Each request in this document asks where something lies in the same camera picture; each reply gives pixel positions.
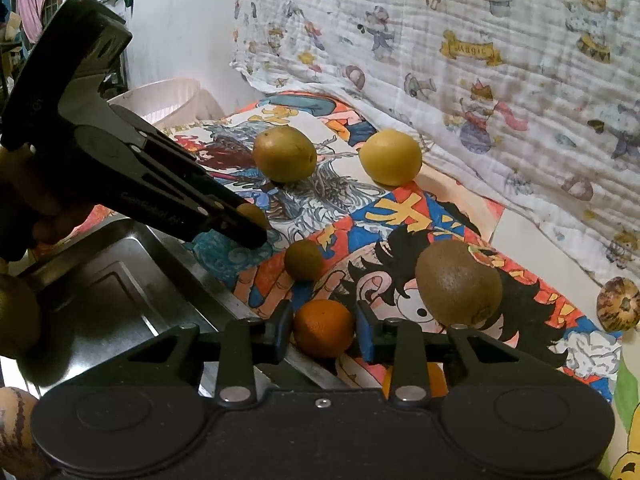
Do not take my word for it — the mottled round fruit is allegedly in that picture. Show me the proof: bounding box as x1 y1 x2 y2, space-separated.
596 277 640 333

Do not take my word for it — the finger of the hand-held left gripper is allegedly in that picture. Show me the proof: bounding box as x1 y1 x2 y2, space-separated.
97 174 271 250
107 104 242 212

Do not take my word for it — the green drawing sheet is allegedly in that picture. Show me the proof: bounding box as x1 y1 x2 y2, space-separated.
600 355 640 480

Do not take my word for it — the cartoon face poster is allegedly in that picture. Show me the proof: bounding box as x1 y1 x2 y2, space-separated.
235 180 623 403

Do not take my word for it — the small brown kiwi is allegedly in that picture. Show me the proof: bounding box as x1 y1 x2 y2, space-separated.
236 203 269 232
284 239 325 281

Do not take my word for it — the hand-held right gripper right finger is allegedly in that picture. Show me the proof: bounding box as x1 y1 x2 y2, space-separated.
354 300 568 407

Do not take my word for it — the metal baking tray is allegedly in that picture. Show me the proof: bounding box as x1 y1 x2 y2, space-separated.
15 215 386 401

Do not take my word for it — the cartoon girl poster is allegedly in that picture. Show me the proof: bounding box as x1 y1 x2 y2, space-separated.
247 91 381 153

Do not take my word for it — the striped tan fruit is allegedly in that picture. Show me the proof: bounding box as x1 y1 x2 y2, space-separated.
0 386 51 480

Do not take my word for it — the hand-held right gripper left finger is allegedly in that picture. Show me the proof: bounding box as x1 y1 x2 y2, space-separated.
97 301 296 407

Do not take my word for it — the person's left hand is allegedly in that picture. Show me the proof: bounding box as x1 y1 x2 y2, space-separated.
0 144 97 246

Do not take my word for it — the white printed blanket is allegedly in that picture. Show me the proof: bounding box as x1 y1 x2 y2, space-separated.
230 0 640 286

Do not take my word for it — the warrior drawing poster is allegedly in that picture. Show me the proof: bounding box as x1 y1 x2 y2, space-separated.
165 117 396 286

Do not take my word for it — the orange tangerine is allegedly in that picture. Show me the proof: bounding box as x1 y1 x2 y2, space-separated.
292 300 356 359
382 360 448 400

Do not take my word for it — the yellow-green pear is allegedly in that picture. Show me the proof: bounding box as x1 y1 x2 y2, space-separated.
252 126 318 183

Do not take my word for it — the large brown kiwi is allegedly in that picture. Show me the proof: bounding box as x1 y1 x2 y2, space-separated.
415 241 503 326

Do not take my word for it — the yellow lemon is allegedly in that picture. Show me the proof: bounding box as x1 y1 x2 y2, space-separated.
359 129 423 187

